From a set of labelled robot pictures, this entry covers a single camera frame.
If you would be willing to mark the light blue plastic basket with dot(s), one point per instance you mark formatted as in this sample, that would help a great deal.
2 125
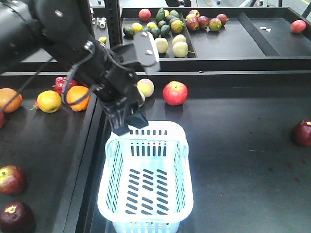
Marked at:
146 183

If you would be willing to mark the bright red apple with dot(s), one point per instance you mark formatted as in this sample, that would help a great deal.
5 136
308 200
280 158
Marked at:
175 93

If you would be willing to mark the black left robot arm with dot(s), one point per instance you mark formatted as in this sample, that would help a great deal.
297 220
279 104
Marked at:
57 27

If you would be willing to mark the rear pale peach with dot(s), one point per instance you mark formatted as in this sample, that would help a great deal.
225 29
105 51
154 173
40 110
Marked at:
146 86

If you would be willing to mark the red bell pepper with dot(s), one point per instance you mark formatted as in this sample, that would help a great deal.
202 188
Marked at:
60 82

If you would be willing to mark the red yellow apple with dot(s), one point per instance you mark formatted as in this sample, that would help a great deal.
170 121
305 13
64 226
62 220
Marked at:
12 180

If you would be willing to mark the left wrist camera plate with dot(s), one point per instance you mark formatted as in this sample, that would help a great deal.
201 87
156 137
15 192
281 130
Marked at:
146 52

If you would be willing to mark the front pale peach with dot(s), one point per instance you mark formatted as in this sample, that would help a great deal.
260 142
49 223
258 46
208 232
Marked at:
142 101

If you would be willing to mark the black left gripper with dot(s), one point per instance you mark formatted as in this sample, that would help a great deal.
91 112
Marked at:
119 95

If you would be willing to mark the black shelf upright post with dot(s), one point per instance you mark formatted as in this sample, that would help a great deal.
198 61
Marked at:
113 16

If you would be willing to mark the orange grapefruit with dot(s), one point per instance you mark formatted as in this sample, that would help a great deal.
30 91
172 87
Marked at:
10 100

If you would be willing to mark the pink red apple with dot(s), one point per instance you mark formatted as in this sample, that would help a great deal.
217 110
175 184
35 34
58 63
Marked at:
2 119

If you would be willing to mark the dark red apple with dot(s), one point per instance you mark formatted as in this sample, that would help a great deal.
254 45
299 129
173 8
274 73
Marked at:
17 217
301 133

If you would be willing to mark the large orange with navel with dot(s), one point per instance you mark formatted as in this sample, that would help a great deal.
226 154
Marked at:
76 93

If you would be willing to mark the pale peach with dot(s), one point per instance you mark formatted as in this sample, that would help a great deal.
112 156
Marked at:
146 86
142 101

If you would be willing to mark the yellow orange fruit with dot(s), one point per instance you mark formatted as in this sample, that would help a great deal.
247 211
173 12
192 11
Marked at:
49 101

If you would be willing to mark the red chili pepper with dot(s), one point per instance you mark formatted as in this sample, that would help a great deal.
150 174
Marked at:
35 106

